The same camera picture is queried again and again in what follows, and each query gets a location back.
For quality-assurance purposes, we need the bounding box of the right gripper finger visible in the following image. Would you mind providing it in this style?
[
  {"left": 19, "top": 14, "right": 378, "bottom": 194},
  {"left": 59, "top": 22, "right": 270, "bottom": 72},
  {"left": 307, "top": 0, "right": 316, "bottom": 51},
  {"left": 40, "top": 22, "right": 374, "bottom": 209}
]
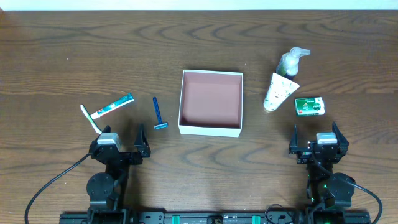
[
  {"left": 289, "top": 125, "right": 299, "bottom": 154},
  {"left": 332, "top": 122, "right": 349, "bottom": 152}
]

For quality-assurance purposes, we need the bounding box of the green Dettol soap bar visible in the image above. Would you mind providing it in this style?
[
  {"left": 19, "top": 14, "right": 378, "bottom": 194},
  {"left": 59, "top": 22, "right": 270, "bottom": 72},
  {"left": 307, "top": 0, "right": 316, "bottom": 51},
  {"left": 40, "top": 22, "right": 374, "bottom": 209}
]
[{"left": 294, "top": 97, "right": 325, "bottom": 116}]

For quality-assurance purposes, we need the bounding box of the white Pantene tube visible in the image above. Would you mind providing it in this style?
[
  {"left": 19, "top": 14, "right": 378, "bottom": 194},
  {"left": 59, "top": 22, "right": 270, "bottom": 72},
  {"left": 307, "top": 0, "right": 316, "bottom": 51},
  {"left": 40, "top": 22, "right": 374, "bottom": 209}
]
[{"left": 263, "top": 73, "right": 300, "bottom": 111}]

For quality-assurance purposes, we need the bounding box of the clear foam pump bottle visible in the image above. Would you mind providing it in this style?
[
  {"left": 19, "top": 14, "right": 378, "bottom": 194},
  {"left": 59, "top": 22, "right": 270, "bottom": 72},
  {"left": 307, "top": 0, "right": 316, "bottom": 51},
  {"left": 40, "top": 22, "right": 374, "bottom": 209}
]
[{"left": 275, "top": 47, "right": 310, "bottom": 80}]

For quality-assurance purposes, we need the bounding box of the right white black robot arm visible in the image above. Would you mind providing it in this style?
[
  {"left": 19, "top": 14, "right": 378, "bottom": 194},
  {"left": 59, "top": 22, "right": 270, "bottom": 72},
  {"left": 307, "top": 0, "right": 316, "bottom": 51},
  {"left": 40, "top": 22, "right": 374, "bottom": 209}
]
[{"left": 289, "top": 123, "right": 355, "bottom": 223}]

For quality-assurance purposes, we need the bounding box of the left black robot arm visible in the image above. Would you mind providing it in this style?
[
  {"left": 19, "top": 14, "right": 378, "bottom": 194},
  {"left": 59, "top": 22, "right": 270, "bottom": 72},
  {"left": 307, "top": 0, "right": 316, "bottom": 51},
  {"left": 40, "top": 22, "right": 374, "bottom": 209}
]
[{"left": 86, "top": 125, "right": 151, "bottom": 223}]

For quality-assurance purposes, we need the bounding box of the green white toothbrush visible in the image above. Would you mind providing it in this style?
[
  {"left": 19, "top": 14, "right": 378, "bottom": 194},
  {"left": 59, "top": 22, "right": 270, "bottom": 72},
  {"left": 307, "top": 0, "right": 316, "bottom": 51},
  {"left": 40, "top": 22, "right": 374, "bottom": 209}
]
[{"left": 80, "top": 104, "right": 102, "bottom": 134}]

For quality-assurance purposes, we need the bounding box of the blue disposable razor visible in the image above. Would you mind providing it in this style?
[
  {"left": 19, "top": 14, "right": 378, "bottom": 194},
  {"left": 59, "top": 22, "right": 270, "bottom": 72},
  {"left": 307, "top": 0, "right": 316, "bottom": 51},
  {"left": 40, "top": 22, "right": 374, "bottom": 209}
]
[{"left": 153, "top": 97, "right": 168, "bottom": 130}]

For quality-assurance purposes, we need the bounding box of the green white toothpaste tube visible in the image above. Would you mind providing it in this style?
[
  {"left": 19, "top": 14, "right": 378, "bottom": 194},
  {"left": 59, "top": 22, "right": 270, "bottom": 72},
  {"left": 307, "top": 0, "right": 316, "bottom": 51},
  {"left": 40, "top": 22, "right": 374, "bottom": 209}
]
[{"left": 90, "top": 93, "right": 134, "bottom": 119}]

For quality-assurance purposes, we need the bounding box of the white box pink interior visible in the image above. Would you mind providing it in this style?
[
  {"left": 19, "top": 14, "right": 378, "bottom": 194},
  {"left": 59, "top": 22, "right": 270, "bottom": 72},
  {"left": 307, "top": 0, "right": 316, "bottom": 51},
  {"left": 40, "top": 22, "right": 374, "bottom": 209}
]
[{"left": 178, "top": 70, "right": 243, "bottom": 138}]

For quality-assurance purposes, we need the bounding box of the left black cable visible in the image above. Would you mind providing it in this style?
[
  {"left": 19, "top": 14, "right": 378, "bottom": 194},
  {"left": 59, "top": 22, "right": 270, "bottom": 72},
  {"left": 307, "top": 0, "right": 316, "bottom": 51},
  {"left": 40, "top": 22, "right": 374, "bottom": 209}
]
[{"left": 24, "top": 152, "right": 94, "bottom": 224}]

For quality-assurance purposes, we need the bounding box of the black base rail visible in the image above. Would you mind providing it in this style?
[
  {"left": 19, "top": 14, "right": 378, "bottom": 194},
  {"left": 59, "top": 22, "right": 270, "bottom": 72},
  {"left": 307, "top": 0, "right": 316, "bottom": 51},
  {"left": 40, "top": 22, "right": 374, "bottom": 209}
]
[{"left": 59, "top": 209, "right": 371, "bottom": 224}]

